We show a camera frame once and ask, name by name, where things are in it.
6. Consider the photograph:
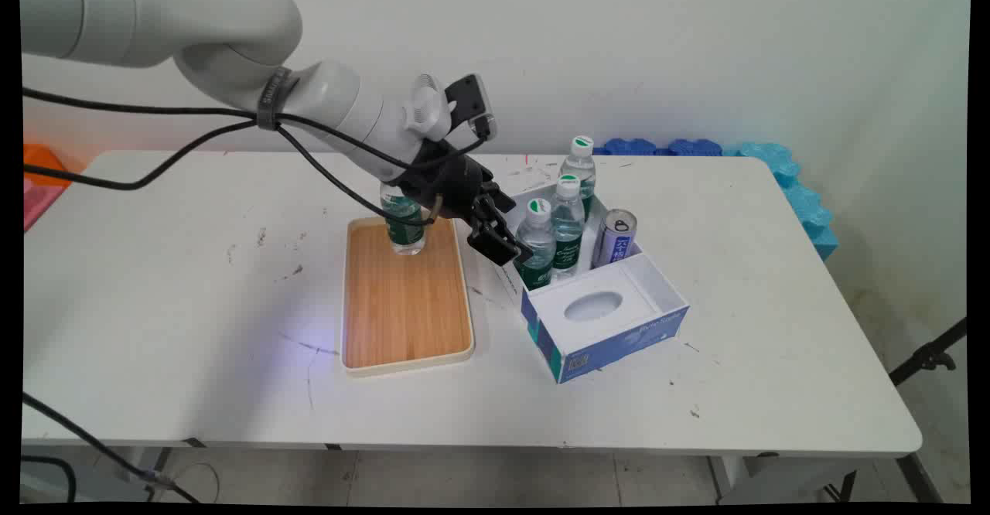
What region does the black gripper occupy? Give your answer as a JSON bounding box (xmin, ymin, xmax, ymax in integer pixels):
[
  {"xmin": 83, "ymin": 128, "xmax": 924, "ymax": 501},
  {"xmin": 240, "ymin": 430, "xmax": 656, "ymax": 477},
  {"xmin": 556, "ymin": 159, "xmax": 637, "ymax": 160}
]
[{"xmin": 398, "ymin": 139, "xmax": 534, "ymax": 269}]

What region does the clear water bottle green label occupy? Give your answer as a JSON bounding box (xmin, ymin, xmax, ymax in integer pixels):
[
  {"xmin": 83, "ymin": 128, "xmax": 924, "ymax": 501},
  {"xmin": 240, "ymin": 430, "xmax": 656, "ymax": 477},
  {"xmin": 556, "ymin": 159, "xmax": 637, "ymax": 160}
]
[
  {"xmin": 514, "ymin": 198, "xmax": 558, "ymax": 292},
  {"xmin": 550, "ymin": 174, "xmax": 587, "ymax": 281},
  {"xmin": 378, "ymin": 181, "xmax": 428, "ymax": 258},
  {"xmin": 560, "ymin": 135, "xmax": 599, "ymax": 220}
]

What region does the silver blue drink can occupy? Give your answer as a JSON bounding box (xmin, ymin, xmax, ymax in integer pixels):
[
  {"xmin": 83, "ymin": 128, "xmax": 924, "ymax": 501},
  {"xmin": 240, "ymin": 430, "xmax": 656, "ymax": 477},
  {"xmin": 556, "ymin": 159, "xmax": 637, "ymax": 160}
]
[{"xmin": 591, "ymin": 208, "xmax": 640, "ymax": 271}]

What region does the wooden tray with cream rim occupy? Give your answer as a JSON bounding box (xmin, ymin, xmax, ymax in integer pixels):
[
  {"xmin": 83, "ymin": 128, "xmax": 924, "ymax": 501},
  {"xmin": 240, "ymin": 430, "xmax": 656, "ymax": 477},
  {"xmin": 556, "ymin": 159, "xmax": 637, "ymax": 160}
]
[{"xmin": 340, "ymin": 213, "xmax": 476, "ymax": 379}]

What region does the dark blue foam tile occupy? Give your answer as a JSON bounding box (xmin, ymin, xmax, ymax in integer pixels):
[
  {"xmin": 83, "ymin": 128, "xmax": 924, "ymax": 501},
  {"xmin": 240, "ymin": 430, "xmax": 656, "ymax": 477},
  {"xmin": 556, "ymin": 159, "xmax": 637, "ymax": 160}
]
[
  {"xmin": 667, "ymin": 138, "xmax": 725, "ymax": 158},
  {"xmin": 594, "ymin": 138, "xmax": 658, "ymax": 157}
]

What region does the white and blue cardboard box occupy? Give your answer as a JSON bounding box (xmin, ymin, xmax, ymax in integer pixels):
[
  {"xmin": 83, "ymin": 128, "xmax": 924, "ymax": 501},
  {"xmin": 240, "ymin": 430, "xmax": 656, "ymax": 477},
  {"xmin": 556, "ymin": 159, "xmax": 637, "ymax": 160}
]
[{"xmin": 493, "ymin": 178, "xmax": 691, "ymax": 385}]

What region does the light blue foam tile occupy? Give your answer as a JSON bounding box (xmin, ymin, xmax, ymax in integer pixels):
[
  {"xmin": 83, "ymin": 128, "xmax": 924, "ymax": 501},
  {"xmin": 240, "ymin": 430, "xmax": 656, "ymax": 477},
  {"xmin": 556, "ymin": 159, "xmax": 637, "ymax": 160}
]
[{"xmin": 722, "ymin": 141, "xmax": 841, "ymax": 263}]

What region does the black tripod stand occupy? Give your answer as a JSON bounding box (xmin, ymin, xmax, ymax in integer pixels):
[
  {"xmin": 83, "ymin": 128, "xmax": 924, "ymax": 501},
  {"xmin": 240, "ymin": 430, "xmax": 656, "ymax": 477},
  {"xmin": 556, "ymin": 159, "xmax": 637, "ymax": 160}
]
[{"xmin": 887, "ymin": 317, "xmax": 969, "ymax": 388}]

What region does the orange foam tile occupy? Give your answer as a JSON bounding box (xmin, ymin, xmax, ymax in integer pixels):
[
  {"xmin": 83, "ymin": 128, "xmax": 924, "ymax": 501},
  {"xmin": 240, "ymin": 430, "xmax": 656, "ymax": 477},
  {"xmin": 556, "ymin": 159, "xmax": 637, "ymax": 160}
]
[{"xmin": 22, "ymin": 144, "xmax": 72, "ymax": 188}]

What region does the pink foam tile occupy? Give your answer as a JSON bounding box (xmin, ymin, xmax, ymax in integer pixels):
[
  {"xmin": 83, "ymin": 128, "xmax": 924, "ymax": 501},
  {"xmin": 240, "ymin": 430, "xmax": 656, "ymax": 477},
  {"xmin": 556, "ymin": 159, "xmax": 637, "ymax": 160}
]
[{"xmin": 22, "ymin": 178, "xmax": 67, "ymax": 233}]

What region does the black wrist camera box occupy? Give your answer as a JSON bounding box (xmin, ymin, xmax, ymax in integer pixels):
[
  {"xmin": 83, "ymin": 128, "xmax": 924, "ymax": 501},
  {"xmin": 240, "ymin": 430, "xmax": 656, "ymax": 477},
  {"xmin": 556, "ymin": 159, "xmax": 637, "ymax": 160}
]
[{"xmin": 444, "ymin": 73, "xmax": 498, "ymax": 142}]

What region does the grey velcro cable strap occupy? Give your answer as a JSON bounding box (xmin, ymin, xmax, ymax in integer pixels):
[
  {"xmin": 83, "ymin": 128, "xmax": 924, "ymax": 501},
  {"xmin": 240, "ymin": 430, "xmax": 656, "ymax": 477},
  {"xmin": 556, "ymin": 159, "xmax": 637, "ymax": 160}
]
[{"xmin": 256, "ymin": 67, "xmax": 294, "ymax": 131}]

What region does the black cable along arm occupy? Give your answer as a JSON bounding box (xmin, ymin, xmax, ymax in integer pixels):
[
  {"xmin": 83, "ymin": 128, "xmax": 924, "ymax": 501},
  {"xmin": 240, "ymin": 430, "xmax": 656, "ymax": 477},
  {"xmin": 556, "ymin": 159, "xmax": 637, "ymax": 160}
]
[{"xmin": 22, "ymin": 87, "xmax": 496, "ymax": 172}]

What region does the black looping cable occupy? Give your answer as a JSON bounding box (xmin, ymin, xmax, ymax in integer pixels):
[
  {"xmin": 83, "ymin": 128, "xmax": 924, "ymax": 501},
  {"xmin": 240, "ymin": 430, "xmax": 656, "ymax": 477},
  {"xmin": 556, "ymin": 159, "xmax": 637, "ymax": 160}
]
[{"xmin": 22, "ymin": 117, "xmax": 443, "ymax": 227}]

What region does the table leg frame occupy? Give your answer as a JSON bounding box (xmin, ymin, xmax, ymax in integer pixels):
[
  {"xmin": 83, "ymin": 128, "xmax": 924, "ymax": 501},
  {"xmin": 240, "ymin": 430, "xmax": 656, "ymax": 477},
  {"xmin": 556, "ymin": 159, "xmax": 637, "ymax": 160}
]
[{"xmin": 705, "ymin": 453, "xmax": 946, "ymax": 505}]

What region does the black floor cable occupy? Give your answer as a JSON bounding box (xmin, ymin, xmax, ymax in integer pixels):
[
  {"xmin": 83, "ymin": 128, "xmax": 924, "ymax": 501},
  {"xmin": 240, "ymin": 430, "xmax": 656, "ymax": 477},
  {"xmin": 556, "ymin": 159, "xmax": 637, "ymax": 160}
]
[{"xmin": 21, "ymin": 391, "xmax": 203, "ymax": 505}]

